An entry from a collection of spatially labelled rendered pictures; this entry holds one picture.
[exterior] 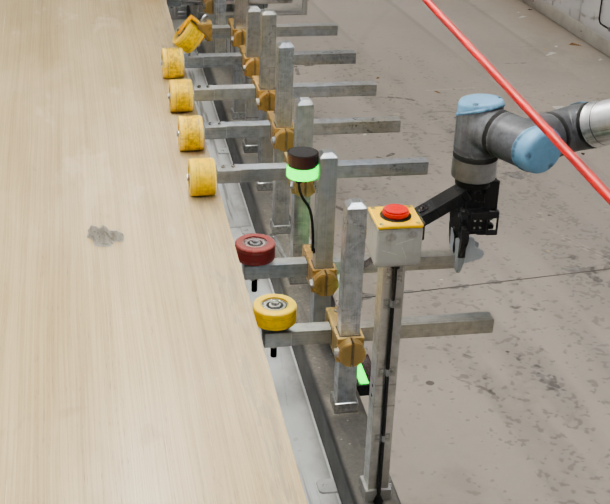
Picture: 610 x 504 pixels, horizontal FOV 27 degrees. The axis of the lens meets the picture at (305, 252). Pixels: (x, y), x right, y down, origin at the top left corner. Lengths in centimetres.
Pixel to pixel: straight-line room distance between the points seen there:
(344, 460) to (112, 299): 51
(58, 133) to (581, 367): 177
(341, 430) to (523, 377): 159
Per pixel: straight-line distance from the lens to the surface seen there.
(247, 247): 246
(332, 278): 246
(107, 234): 251
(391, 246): 187
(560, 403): 374
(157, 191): 272
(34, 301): 231
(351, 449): 226
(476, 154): 246
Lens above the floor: 203
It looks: 27 degrees down
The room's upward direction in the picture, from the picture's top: 2 degrees clockwise
